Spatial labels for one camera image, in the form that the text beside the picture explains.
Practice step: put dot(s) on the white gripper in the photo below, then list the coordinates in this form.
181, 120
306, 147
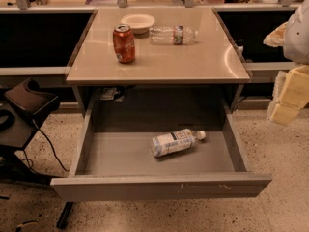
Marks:
297, 38

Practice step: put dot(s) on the blue labelled plastic bottle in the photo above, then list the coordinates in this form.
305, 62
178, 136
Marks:
176, 141

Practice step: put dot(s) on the clear plastic water bottle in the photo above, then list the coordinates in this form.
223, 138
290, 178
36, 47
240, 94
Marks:
172, 35

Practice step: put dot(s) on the grey counter cabinet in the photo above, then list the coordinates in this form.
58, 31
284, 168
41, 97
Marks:
212, 60

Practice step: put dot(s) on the grey open drawer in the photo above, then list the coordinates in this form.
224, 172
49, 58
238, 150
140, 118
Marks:
114, 160

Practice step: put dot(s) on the white paper bowl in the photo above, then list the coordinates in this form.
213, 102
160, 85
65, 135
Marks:
139, 23

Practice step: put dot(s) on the orange soda can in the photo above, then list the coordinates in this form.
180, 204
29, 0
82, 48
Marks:
124, 44

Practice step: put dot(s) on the dark brown chair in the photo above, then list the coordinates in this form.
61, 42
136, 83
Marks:
23, 112

